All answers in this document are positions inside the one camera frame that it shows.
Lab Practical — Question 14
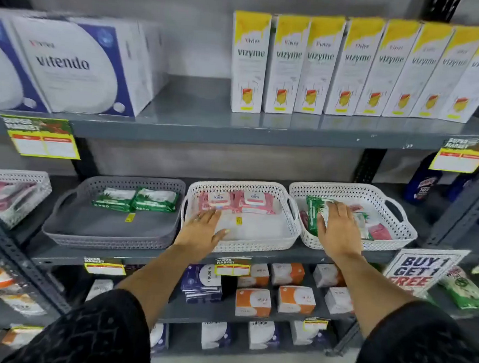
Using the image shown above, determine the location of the person's black left sleeve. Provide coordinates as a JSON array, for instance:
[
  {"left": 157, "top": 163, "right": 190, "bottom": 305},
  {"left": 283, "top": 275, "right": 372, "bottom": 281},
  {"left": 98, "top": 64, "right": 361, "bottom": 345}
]
[{"left": 1, "top": 280, "right": 157, "bottom": 363}]

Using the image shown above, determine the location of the person's right hand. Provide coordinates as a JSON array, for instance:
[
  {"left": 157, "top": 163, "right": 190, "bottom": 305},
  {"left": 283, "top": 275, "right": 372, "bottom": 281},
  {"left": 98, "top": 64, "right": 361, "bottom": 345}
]
[{"left": 314, "top": 200, "right": 367, "bottom": 264}]

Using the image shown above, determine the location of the yellow green price tag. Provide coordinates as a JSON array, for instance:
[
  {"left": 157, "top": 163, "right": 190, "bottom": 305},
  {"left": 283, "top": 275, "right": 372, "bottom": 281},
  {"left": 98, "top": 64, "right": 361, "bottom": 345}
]
[
  {"left": 0, "top": 114, "right": 84, "bottom": 161},
  {"left": 428, "top": 135, "right": 479, "bottom": 175}
]

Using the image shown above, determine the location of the person's left hand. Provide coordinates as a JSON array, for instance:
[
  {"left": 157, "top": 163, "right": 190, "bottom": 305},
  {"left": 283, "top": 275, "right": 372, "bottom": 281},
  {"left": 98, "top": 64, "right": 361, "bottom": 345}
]
[{"left": 173, "top": 205, "right": 233, "bottom": 256}]

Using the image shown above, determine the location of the white perforated basket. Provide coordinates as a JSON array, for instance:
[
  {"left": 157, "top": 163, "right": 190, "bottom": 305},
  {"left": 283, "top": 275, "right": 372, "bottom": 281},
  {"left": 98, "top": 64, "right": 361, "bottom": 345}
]
[
  {"left": 284, "top": 178, "right": 422, "bottom": 258},
  {"left": 177, "top": 175, "right": 306, "bottom": 260},
  {"left": 0, "top": 168, "right": 54, "bottom": 233}
]

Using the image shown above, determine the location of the white red offer sign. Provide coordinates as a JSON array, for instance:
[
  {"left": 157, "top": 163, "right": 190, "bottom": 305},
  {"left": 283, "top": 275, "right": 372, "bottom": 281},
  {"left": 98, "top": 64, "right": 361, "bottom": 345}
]
[{"left": 381, "top": 243, "right": 471, "bottom": 301}]

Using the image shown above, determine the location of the purple white box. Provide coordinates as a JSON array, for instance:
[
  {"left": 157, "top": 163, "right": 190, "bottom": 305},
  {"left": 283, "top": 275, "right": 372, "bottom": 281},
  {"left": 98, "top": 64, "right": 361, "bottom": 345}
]
[{"left": 85, "top": 278, "right": 115, "bottom": 304}]

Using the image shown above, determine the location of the row of orange white packets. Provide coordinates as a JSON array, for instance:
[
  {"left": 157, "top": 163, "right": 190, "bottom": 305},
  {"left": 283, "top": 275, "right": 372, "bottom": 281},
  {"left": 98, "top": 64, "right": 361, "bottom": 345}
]
[
  {"left": 0, "top": 266, "right": 49, "bottom": 318},
  {"left": 0, "top": 324, "right": 45, "bottom": 354}
]

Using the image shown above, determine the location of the person's left forearm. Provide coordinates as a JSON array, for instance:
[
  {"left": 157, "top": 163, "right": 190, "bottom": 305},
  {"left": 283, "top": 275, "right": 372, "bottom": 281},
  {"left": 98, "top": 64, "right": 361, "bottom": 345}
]
[{"left": 113, "top": 235, "right": 215, "bottom": 334}]

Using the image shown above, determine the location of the person's black sleeve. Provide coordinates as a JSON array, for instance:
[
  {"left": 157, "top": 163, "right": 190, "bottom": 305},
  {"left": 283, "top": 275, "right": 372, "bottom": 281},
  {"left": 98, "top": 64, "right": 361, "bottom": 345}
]
[
  {"left": 1, "top": 280, "right": 157, "bottom": 363},
  {"left": 351, "top": 295, "right": 479, "bottom": 363}
]

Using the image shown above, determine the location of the person's right forearm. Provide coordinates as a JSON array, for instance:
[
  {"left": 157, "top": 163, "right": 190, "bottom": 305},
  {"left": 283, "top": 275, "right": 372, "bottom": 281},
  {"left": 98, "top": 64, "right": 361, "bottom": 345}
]
[{"left": 324, "top": 248, "right": 421, "bottom": 342}]

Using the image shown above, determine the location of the stack of blue flat boxes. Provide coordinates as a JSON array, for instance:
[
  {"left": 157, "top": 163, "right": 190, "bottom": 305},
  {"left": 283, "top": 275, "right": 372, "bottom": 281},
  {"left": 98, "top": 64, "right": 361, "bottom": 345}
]
[{"left": 179, "top": 261, "right": 225, "bottom": 307}]

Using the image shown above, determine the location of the row of yellow white boxes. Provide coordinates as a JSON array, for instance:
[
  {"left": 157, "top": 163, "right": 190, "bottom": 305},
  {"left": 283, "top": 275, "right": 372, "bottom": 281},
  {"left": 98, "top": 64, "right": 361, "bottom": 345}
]
[{"left": 226, "top": 6, "right": 479, "bottom": 132}]

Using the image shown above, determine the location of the person's black right sleeve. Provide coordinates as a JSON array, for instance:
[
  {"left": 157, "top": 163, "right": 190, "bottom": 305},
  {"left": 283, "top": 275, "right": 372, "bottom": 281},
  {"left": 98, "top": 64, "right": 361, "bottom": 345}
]
[{"left": 351, "top": 295, "right": 479, "bottom": 363}]

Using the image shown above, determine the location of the small yellow price tag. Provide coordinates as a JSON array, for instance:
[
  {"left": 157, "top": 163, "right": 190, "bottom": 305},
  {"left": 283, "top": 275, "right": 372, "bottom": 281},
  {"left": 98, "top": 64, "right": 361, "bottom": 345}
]
[
  {"left": 83, "top": 256, "right": 128, "bottom": 278},
  {"left": 214, "top": 256, "right": 253, "bottom": 279},
  {"left": 302, "top": 316, "right": 330, "bottom": 334}
]

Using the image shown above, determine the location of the group of orange white boxes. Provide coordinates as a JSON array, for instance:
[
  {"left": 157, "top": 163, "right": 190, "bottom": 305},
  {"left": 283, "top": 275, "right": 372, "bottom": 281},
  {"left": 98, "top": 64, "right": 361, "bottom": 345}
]
[{"left": 234, "top": 256, "right": 357, "bottom": 326}]

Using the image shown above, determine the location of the small blue white box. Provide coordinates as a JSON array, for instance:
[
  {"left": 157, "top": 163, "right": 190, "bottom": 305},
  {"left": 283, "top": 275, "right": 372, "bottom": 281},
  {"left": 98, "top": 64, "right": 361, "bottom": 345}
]
[
  {"left": 199, "top": 320, "right": 233, "bottom": 352},
  {"left": 148, "top": 322, "right": 169, "bottom": 355},
  {"left": 288, "top": 318, "right": 331, "bottom": 348},
  {"left": 246, "top": 319, "right": 282, "bottom": 353}
]

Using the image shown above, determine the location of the large white blue box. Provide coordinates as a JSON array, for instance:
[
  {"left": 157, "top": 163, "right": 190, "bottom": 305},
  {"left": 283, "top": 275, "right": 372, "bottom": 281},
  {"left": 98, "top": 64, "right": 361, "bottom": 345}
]
[
  {"left": 0, "top": 15, "right": 57, "bottom": 115},
  {"left": 3, "top": 11, "right": 160, "bottom": 120},
  {"left": 132, "top": 20, "right": 173, "bottom": 98}
]

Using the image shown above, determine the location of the grey perforated basket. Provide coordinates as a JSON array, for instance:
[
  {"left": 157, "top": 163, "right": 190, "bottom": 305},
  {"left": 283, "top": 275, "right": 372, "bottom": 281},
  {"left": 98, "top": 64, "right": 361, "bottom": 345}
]
[{"left": 40, "top": 169, "right": 187, "bottom": 256}]

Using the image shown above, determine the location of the grey metal shelving unit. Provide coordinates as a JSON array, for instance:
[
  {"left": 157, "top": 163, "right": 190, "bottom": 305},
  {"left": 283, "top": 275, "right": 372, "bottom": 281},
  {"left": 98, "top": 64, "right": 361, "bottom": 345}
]
[
  {"left": 415, "top": 58, "right": 479, "bottom": 344},
  {"left": 0, "top": 156, "right": 85, "bottom": 363}
]

